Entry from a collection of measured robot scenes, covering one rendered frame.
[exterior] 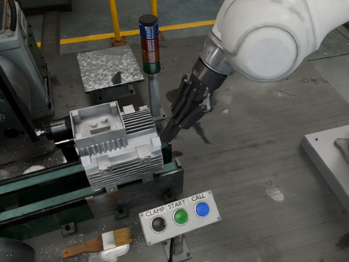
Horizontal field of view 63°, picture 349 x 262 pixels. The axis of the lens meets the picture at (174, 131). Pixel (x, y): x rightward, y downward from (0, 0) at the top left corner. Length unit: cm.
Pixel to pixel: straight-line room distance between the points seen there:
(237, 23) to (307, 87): 107
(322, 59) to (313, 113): 194
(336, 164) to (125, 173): 71
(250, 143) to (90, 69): 72
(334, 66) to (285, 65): 281
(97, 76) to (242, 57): 90
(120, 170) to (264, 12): 52
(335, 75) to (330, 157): 201
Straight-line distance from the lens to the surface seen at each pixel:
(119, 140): 71
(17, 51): 110
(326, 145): 115
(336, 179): 107
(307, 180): 109
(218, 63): 58
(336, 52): 341
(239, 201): 97
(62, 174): 93
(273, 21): 38
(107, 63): 129
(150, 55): 97
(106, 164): 71
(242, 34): 38
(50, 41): 336
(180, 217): 63
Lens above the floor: 165
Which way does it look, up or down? 49 degrees down
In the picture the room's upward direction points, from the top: straight up
